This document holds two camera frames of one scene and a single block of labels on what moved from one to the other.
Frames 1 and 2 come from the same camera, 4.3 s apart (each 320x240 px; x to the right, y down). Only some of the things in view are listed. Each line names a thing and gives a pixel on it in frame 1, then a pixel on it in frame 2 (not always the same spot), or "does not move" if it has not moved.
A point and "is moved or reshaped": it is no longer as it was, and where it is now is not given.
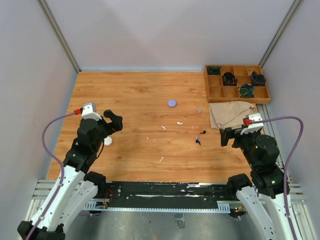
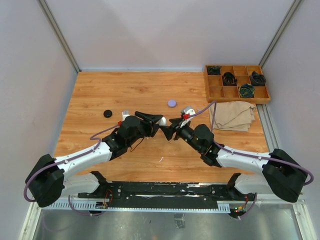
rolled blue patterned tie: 246,90 does not move
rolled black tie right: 257,79 does not move
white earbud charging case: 108,141 is moved or reshaped
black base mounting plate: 165,194 does not move
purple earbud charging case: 172,103 does not move
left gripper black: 116,125 → 151,129
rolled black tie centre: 229,79 does not move
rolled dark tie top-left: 214,70 does not move
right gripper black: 228,132 → 169,131
